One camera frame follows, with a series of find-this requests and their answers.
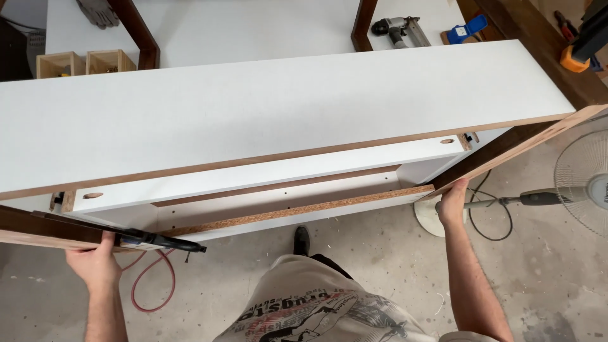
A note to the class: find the person's left hand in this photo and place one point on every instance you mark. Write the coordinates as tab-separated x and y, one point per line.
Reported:
95	266

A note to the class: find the person's right hand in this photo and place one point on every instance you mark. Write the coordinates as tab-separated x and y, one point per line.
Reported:
450	206

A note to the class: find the person's right fingers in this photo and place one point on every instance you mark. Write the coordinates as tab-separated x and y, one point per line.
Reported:
459	186

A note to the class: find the white cabinet with brown sides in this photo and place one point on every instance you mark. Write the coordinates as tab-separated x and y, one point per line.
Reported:
266	109

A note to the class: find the blue spring clamp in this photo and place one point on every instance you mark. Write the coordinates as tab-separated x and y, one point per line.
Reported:
463	32

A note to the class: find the person's black shoe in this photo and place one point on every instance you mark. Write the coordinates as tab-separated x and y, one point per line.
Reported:
301	241

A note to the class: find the grey nail gun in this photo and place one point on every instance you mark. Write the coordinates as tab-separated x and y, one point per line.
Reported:
396	29

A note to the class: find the orange and black clamp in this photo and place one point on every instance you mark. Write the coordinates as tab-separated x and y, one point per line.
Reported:
577	54

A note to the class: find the person's printed beige shirt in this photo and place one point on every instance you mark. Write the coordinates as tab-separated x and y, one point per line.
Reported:
323	308

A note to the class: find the red pliers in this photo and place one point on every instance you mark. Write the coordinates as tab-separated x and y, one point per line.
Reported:
565	28

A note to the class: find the black bar clamp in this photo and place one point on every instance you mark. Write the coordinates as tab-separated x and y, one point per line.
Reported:
156	239

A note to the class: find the small open wooden box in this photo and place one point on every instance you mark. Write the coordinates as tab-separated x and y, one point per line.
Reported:
57	61
111	58

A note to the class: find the grey work glove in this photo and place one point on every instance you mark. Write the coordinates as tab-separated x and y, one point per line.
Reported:
99	12

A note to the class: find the dark storage bin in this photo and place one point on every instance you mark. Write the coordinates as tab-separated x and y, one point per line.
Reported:
16	50

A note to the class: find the white pedestal fan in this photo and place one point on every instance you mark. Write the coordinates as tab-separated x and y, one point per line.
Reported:
584	183

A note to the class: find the dark brown wooden frame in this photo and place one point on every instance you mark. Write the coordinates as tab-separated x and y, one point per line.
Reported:
363	26
140	35

